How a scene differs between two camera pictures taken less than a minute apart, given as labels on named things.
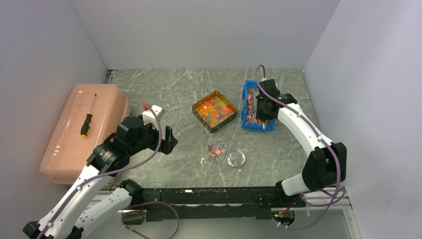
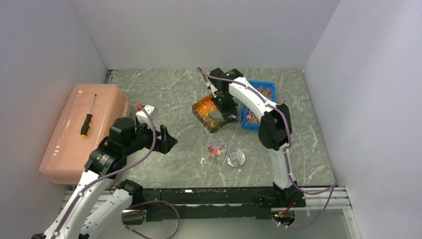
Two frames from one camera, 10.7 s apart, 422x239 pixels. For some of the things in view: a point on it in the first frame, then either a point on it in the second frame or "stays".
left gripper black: (166, 145) stays
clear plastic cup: (216, 149) stays
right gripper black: (261, 116) → (226, 111)
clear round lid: (236, 158) stays
